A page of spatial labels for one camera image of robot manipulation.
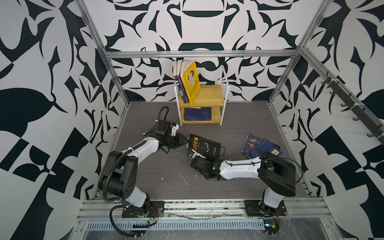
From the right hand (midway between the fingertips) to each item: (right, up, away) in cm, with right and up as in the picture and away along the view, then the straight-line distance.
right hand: (205, 154), depth 88 cm
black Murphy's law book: (0, +3, +5) cm, 6 cm away
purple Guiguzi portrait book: (-12, +32, +1) cm, 35 cm away
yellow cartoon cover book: (-9, +42, -3) cm, 43 cm away
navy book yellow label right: (+38, +3, +7) cm, 39 cm away
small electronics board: (+29, -30, -17) cm, 45 cm away
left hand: (-10, +9, 0) cm, 13 cm away
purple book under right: (+29, +6, +9) cm, 31 cm away
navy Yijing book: (0, +24, +17) cm, 29 cm away
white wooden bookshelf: (+5, +35, +9) cm, 37 cm away
